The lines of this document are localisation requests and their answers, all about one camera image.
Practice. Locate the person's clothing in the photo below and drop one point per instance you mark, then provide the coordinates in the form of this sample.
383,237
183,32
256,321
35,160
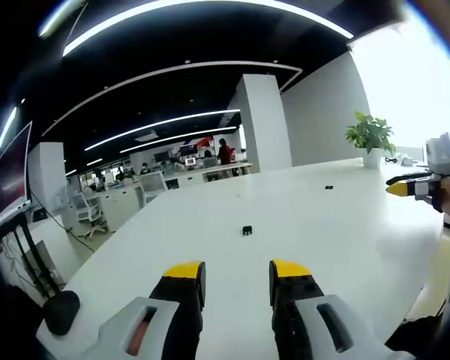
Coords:
427,333

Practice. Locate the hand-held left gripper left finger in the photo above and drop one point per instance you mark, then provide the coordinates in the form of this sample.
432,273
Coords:
161,318

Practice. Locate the grey mesh office chair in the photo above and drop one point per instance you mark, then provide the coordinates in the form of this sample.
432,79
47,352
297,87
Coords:
152,185

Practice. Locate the green potted plant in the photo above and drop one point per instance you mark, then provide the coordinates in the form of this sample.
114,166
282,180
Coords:
371,138

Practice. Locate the black plastic buckle pronged part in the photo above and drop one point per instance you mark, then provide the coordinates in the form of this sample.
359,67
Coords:
247,231

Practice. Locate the white square pillar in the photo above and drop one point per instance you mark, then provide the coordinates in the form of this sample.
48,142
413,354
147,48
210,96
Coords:
262,123

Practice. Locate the white office chair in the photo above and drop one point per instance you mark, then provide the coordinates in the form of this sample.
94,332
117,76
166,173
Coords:
86,213

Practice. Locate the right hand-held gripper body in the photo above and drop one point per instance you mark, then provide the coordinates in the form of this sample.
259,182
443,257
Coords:
439,155

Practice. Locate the black monitor stand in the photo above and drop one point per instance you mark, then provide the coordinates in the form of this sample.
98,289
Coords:
33,255

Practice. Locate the black rounded chair headrest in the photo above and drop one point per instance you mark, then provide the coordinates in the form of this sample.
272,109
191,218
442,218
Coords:
62,311

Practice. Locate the large monitor on stand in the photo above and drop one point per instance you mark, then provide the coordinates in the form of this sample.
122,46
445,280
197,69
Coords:
13,168

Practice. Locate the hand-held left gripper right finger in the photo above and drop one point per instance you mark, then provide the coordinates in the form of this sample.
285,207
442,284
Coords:
303,315

